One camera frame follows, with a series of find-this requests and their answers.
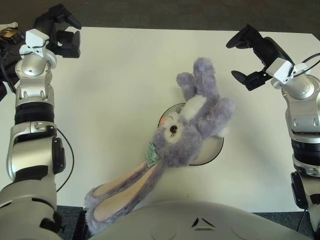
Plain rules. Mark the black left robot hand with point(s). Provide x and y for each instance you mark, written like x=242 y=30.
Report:
x=68 y=46

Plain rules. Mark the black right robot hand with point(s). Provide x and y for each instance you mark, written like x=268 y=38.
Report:
x=271 y=51

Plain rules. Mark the purple plush bunny doll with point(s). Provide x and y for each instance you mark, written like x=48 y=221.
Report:
x=180 y=145

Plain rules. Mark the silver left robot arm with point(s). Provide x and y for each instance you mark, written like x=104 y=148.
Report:
x=32 y=70

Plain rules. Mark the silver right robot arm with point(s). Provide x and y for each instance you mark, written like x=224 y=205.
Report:
x=302 y=92

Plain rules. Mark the white plate with black rim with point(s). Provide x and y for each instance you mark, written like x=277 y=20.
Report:
x=210 y=152

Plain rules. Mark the black and gold package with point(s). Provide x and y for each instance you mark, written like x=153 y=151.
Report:
x=10 y=36

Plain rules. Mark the small white floor item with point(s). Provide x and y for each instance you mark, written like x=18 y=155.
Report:
x=10 y=25

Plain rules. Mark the black office chair base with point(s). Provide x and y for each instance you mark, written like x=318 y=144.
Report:
x=6 y=62

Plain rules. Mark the grey robot torso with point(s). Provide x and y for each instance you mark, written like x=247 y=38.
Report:
x=187 y=222

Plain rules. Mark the black metal bracket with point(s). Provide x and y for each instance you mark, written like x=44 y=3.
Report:
x=81 y=222

